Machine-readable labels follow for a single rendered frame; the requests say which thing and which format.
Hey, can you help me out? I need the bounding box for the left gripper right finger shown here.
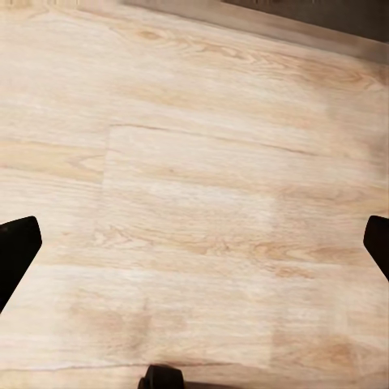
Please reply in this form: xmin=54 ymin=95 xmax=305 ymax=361
xmin=363 ymin=215 xmax=389 ymax=281

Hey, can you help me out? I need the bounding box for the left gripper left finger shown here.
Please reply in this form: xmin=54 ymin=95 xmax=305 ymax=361
xmin=0 ymin=216 xmax=42 ymax=313

